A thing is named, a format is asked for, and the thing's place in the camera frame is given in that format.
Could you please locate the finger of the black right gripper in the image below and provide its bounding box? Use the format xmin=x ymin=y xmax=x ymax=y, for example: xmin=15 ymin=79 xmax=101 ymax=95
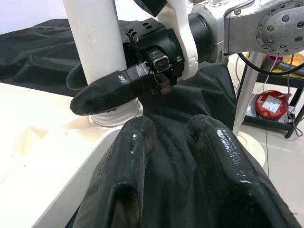
xmin=66 ymin=63 xmax=89 ymax=91
xmin=69 ymin=62 xmax=154 ymax=117

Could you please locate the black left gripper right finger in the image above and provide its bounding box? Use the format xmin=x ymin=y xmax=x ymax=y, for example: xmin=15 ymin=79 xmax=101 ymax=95
xmin=185 ymin=114 xmax=302 ymax=228

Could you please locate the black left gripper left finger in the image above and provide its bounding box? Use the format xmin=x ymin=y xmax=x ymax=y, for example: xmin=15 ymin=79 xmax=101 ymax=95
xmin=76 ymin=116 xmax=157 ymax=228

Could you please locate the white plastic table leg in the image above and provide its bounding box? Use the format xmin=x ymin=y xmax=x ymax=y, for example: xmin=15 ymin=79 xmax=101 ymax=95
xmin=62 ymin=0 xmax=144 ymax=128

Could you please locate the white plastic table top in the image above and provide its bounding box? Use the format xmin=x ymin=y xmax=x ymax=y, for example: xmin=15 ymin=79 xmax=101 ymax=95
xmin=0 ymin=82 xmax=143 ymax=228

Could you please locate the white round stand base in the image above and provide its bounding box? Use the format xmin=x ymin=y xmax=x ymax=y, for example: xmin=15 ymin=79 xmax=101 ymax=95
xmin=235 ymin=132 xmax=269 ymax=171

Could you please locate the black cloth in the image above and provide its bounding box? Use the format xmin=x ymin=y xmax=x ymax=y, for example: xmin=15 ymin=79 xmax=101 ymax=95
xmin=0 ymin=19 xmax=238 ymax=228

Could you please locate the red round device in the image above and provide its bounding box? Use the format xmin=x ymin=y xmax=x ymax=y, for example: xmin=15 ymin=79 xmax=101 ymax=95
xmin=255 ymin=91 xmax=289 ymax=119

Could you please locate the grey metal pole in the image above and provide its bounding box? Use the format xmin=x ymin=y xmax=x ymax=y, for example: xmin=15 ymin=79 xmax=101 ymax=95
xmin=232 ymin=52 xmax=266 ymax=136

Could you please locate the black low metal shelf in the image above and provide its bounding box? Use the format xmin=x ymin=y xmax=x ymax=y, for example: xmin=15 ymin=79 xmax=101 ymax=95
xmin=243 ymin=71 xmax=304 ymax=140

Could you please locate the grey and pink vacuum tube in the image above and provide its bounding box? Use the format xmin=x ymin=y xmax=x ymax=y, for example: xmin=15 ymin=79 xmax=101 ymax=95
xmin=265 ymin=55 xmax=304 ymax=73

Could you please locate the yellow crumpled bag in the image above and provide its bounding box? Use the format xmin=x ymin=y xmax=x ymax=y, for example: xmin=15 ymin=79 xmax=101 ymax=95
xmin=247 ymin=51 xmax=304 ymax=79

